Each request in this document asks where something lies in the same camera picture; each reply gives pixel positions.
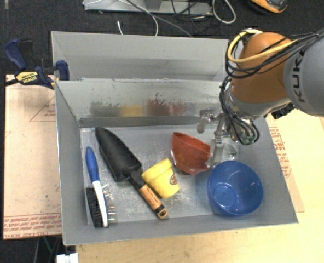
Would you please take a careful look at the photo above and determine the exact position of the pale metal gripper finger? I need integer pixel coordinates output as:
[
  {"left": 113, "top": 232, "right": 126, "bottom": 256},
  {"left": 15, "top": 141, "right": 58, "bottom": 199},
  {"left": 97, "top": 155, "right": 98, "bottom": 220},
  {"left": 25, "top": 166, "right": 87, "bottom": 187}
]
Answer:
[
  {"left": 209, "top": 137, "right": 227, "bottom": 168},
  {"left": 196, "top": 109, "right": 215, "bottom": 134}
]

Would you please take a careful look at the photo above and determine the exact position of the clear glass cup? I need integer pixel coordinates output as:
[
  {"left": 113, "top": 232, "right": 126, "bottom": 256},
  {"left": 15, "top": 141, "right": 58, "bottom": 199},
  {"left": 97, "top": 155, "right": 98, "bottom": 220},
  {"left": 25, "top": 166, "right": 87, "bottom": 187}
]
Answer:
[{"left": 221, "top": 142, "right": 240, "bottom": 162}]

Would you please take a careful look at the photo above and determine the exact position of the red bowl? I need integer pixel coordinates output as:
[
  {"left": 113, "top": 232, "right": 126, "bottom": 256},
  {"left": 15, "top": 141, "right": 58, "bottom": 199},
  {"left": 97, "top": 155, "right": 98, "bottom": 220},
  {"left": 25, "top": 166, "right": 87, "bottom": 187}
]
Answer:
[{"left": 170, "top": 131, "right": 212, "bottom": 175}]

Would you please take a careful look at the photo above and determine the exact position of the blue bowl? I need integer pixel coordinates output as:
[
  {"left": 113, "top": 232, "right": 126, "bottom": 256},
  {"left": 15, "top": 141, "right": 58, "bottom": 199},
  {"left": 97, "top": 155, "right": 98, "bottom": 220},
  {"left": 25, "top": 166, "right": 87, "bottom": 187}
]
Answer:
[{"left": 206, "top": 160, "right": 264, "bottom": 217}]

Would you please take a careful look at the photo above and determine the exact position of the yellow cup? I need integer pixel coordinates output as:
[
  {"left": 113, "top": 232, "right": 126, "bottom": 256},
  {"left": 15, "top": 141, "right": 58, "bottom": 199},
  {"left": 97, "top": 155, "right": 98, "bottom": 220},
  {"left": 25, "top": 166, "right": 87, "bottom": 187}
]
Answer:
[{"left": 141, "top": 158, "right": 181, "bottom": 199}]

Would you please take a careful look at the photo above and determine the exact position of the grey metal bin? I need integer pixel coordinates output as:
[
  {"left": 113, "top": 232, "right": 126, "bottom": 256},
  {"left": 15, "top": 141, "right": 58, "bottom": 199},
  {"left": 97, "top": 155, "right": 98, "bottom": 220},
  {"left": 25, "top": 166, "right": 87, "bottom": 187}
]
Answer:
[{"left": 51, "top": 31, "right": 299, "bottom": 247}]

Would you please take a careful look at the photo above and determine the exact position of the blue and white brush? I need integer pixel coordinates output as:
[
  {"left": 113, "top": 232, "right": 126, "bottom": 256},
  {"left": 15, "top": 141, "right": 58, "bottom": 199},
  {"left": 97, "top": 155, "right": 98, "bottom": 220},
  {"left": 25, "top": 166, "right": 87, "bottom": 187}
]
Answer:
[{"left": 84, "top": 146, "right": 117, "bottom": 228}]

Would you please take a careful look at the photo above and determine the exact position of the black trowel with orange handle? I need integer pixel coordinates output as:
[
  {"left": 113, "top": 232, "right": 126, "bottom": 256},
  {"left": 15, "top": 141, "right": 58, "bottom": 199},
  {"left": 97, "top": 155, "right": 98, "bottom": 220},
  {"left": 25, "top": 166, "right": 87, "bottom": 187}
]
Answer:
[{"left": 94, "top": 126, "right": 169, "bottom": 220}]

